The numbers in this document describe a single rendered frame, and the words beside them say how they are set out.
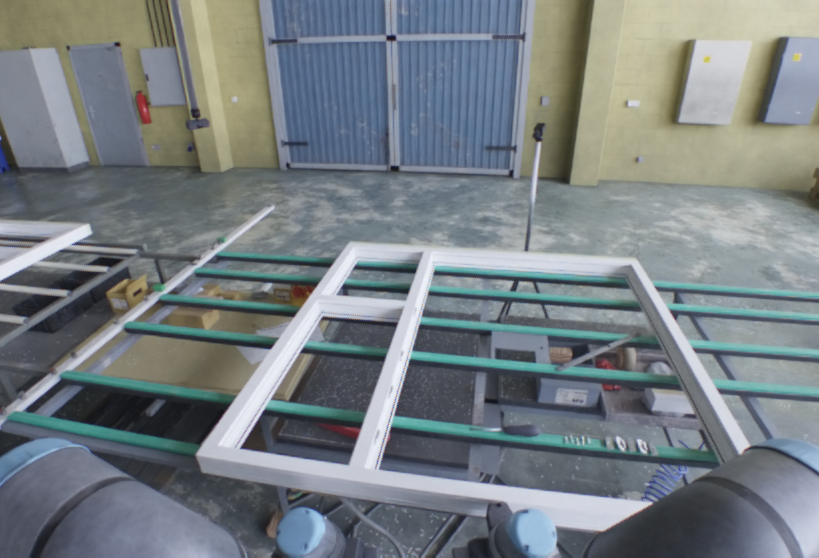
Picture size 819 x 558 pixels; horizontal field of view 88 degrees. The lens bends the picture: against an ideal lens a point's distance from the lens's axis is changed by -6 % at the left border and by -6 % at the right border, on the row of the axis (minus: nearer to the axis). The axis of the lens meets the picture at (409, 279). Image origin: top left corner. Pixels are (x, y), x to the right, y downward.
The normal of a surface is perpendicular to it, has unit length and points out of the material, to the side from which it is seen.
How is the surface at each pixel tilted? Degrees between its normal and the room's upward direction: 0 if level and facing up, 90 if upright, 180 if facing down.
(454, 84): 90
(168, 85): 90
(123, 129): 90
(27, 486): 15
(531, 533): 19
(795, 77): 90
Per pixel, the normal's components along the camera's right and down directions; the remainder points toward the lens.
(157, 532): 0.59, -0.70
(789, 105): -0.18, 0.46
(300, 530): -0.15, -0.69
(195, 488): -0.01, -0.88
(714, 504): -0.37, -0.88
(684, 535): -0.61, -0.65
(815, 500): 0.15, -0.66
